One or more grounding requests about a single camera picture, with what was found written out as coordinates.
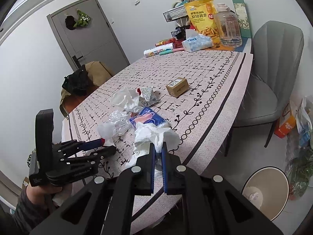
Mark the large white tissue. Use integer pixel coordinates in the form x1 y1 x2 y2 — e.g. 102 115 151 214
125 122 181 170

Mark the clear plastic wrapper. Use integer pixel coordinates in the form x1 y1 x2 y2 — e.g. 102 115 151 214
108 110 135 136

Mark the grey upholstered chair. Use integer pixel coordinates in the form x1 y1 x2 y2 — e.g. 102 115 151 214
224 21 305 157

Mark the orange blue placemat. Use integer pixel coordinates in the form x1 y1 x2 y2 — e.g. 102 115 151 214
210 37 252 53

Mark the blue tissue pack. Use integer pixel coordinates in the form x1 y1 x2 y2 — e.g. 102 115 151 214
181 29 214 53

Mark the beige trash bin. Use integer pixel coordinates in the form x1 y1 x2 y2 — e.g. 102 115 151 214
241 167 290 222

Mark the white plastic piece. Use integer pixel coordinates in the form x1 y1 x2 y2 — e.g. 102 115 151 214
97 122 116 148

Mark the printed pink tablecloth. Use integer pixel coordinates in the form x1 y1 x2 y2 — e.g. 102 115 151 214
61 50 253 235

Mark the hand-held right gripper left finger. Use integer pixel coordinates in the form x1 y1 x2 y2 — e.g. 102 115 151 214
29 143 156 235

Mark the pink pen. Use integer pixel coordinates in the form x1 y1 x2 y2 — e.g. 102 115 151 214
159 48 183 55

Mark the clear plastic jug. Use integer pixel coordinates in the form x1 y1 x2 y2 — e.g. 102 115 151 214
216 3 243 47

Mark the blue printed snack packet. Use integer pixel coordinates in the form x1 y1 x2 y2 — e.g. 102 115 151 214
129 107 172 129

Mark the yellow snack bag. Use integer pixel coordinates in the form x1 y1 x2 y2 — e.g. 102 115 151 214
184 0 220 39

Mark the brown chair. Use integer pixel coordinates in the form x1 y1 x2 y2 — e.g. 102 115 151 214
60 61 114 118

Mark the black door handle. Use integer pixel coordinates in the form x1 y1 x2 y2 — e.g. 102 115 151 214
73 51 85 68

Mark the small cardboard box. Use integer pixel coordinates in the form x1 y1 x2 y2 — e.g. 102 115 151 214
165 77 190 97

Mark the orange carton on floor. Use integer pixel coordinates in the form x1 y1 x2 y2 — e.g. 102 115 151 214
274 102 298 138

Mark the grey door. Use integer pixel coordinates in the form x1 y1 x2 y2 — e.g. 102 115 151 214
46 0 130 72

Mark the red packet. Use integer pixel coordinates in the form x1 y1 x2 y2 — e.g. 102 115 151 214
155 38 177 47

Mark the green hanging ornament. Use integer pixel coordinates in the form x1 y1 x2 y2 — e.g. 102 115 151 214
73 9 92 29

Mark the tall green box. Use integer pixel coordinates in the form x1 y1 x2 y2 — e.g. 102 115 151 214
229 0 252 39

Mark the black hanging ornament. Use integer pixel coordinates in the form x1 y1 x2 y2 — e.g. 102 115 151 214
65 15 78 31

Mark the torn white red carton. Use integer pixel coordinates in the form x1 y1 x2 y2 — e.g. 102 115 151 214
137 87 159 107

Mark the plastic wrapped green bouquet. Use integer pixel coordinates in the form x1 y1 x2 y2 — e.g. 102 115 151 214
285 147 313 199

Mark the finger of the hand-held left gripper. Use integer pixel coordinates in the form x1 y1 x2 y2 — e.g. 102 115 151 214
52 138 105 157
61 146 117 169

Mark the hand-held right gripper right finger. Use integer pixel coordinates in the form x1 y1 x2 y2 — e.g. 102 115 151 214
161 142 284 235

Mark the black wire basket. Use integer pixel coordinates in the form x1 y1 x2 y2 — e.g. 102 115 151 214
163 5 190 23

